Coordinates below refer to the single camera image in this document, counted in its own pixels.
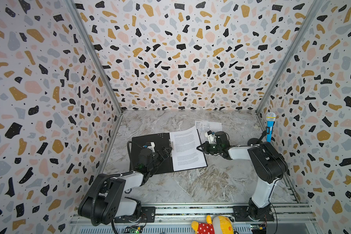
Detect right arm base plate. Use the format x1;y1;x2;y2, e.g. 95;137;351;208
233;205;275;222

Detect orange black binder folder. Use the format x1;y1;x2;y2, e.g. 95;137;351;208
127;127;208;176

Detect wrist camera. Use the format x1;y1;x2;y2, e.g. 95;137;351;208
143;142;155;153
205;131;215;144

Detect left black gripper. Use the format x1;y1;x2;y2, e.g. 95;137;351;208
146;147;170;173

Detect paper sheet with diagram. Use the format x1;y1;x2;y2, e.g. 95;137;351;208
195;121;222;138

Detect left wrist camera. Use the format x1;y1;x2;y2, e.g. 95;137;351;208
143;142;155;153

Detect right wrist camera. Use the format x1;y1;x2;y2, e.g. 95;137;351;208
205;131;215;144

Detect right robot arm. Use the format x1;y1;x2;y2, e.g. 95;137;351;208
197;128;288;221

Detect black microphone stand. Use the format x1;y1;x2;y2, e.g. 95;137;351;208
247;131;267;145

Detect aluminium mounting rail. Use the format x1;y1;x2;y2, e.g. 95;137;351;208
65;203;322;234

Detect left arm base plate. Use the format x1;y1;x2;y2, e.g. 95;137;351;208
114;206;156;225

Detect text paper sheet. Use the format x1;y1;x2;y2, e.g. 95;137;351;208
173;158;207;172
169;126;207;164

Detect blue toy microphone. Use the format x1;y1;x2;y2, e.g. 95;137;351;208
266;112;277;142

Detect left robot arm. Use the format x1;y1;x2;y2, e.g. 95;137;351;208
78;142;172;226

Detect black corrugated cable conduit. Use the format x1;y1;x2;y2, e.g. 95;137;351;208
89;141;141;226

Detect yellow red plush toy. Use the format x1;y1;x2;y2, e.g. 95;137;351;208
191;215;234;234

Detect text paper sheet front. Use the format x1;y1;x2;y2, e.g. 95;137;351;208
173;158;207;172

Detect text paper sheet back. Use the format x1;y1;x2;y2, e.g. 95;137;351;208
169;126;207;164

